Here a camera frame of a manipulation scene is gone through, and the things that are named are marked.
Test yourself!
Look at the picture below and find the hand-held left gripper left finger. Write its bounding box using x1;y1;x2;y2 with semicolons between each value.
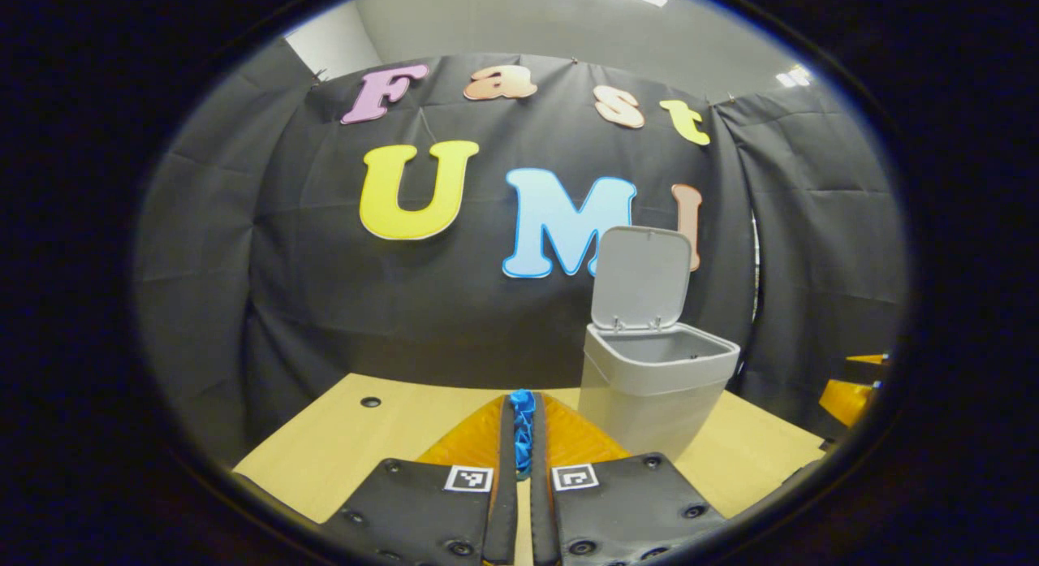
317;394;520;566

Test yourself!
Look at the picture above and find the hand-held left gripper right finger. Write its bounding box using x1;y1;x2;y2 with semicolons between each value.
528;392;729;566

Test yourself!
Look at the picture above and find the blue paper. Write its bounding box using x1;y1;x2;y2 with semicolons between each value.
510;389;537;479

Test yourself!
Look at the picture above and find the white desktop garbage bin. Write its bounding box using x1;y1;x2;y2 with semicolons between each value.
578;226;741;463

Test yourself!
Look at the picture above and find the wooden desktop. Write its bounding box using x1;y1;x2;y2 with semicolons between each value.
234;373;827;566

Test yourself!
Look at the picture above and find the black backdrop cloth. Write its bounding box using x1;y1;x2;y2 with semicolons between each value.
134;38;908;469

